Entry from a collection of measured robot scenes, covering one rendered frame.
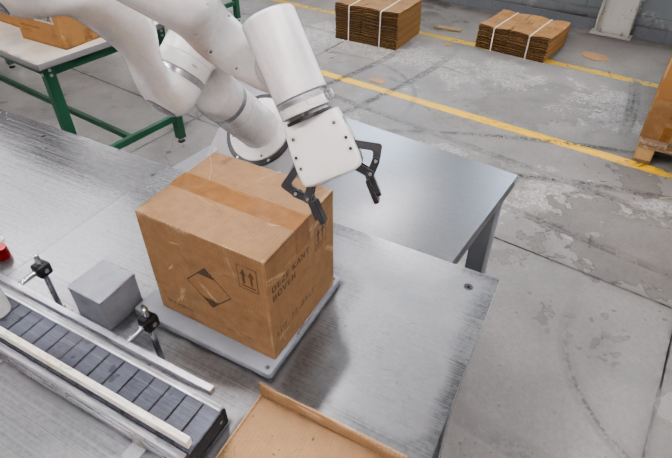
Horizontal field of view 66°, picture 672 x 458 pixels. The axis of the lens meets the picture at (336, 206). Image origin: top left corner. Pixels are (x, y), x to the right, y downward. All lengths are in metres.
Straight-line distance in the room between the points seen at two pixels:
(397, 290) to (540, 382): 1.08
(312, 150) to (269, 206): 0.24
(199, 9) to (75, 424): 0.77
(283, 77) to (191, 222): 0.35
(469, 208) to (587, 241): 1.45
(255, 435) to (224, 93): 0.75
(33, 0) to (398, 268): 0.91
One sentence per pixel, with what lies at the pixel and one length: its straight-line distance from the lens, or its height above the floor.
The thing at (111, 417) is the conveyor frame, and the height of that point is 0.88.
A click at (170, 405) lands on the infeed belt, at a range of 1.03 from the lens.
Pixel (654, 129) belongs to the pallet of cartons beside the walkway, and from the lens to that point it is 3.61.
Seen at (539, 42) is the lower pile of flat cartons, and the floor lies 0.17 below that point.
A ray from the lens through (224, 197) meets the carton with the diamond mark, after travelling 1.03.
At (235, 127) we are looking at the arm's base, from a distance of 1.36.
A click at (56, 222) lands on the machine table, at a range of 1.59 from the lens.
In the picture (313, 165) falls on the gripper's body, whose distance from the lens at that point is 0.79.
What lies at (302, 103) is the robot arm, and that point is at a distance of 0.76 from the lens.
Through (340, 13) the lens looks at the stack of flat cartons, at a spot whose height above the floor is 0.23.
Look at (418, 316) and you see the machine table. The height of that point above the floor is 0.83.
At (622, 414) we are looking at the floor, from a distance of 2.24.
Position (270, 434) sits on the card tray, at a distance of 1.02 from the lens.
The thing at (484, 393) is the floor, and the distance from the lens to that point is 2.11.
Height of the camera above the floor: 1.73
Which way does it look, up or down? 38 degrees down
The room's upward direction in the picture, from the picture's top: straight up
